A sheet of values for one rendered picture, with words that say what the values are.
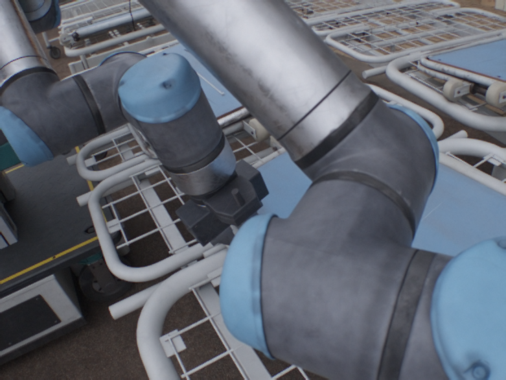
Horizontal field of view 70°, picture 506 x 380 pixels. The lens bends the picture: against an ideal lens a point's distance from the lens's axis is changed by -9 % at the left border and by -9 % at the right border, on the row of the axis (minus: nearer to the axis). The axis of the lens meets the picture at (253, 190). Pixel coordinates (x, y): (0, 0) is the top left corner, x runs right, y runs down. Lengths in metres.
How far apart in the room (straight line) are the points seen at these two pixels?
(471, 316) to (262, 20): 0.23
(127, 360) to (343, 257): 1.09
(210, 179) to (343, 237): 0.29
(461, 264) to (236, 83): 0.20
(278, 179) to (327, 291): 0.58
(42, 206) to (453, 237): 1.19
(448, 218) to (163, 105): 0.49
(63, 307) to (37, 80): 0.84
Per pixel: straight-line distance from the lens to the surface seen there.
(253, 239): 0.24
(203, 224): 0.56
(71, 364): 1.35
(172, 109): 0.44
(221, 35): 0.30
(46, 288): 1.21
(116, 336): 1.33
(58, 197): 1.41
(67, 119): 0.53
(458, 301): 0.19
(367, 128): 0.30
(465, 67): 1.28
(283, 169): 0.80
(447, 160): 0.82
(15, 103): 0.55
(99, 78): 0.55
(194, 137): 0.46
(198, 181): 0.50
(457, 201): 0.74
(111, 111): 0.54
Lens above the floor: 1.02
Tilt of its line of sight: 38 degrees down
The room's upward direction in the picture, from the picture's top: 10 degrees counter-clockwise
